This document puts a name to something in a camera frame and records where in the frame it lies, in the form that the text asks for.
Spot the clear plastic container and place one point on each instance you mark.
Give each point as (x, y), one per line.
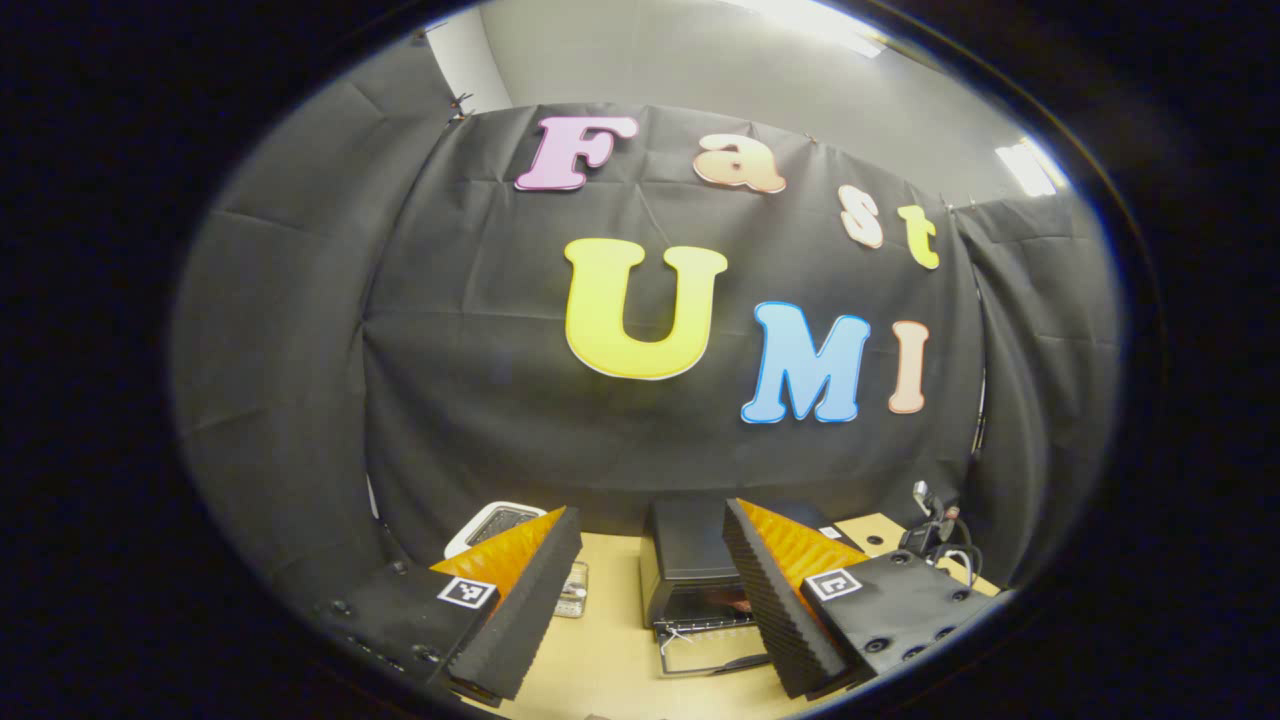
(573, 590)

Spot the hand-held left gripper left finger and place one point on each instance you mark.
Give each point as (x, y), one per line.
(525, 610)

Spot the black electric oven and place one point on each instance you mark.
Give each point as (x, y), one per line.
(690, 550)

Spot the small ceiling light panel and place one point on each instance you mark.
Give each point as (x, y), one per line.
(1030, 168)

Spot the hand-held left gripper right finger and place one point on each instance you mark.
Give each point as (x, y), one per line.
(775, 615)

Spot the white toaster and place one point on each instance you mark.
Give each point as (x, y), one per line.
(480, 525)

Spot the large ceiling light panel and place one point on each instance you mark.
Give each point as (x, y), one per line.
(810, 20)

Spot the black backdrop cloth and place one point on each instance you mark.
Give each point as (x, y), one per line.
(480, 350)

